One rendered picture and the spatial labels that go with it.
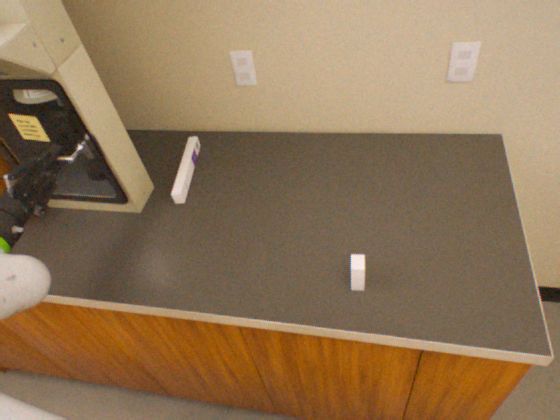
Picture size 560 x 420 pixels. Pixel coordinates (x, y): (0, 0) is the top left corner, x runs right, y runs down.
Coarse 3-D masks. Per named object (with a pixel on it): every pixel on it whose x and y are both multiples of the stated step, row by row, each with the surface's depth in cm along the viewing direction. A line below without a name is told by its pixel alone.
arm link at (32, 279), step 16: (0, 256) 81; (16, 256) 80; (32, 256) 83; (0, 272) 75; (16, 272) 77; (32, 272) 79; (48, 272) 83; (0, 288) 73; (16, 288) 75; (32, 288) 78; (48, 288) 82; (0, 304) 72; (16, 304) 75; (32, 304) 80
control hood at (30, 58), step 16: (0, 32) 82; (16, 32) 81; (32, 32) 84; (0, 48) 78; (16, 48) 81; (32, 48) 84; (0, 64) 83; (16, 64) 82; (32, 64) 84; (48, 64) 88
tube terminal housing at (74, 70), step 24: (0, 0) 81; (24, 0) 82; (48, 0) 87; (0, 24) 85; (48, 24) 88; (48, 48) 88; (72, 48) 95; (72, 72) 95; (96, 72) 103; (72, 96) 96; (96, 96) 104; (96, 120) 104; (120, 120) 113; (120, 144) 114; (120, 168) 115; (144, 168) 126; (144, 192) 127
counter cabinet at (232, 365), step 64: (0, 320) 143; (64, 320) 130; (128, 320) 120; (192, 320) 111; (128, 384) 172; (192, 384) 155; (256, 384) 140; (320, 384) 128; (384, 384) 118; (448, 384) 109; (512, 384) 102
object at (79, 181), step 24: (0, 96) 99; (24, 96) 97; (48, 96) 96; (0, 120) 105; (48, 120) 102; (72, 120) 100; (24, 144) 110; (48, 144) 108; (72, 144) 106; (96, 144) 106; (72, 168) 114; (96, 168) 112; (72, 192) 122; (96, 192) 120; (120, 192) 117
